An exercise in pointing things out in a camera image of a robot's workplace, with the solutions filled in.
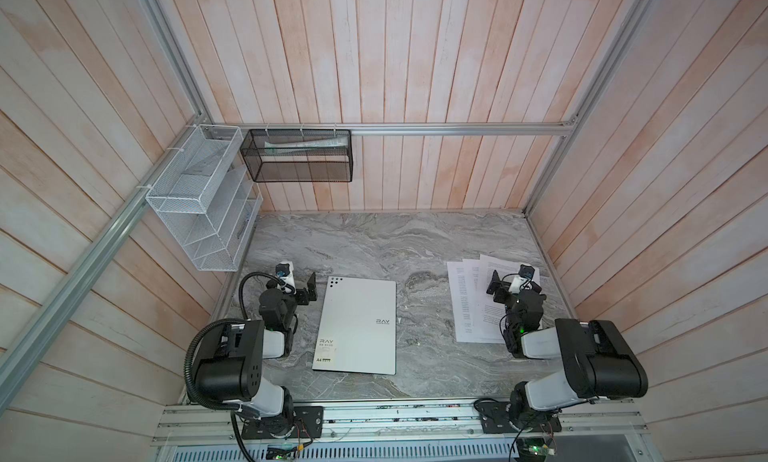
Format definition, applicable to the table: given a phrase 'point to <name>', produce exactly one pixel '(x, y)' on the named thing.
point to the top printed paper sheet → (489, 311)
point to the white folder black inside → (357, 327)
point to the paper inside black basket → (300, 147)
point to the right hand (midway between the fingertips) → (511, 273)
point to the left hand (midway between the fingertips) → (301, 276)
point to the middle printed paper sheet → (471, 269)
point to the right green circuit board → (534, 448)
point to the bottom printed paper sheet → (464, 326)
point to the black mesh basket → (299, 155)
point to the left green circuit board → (281, 452)
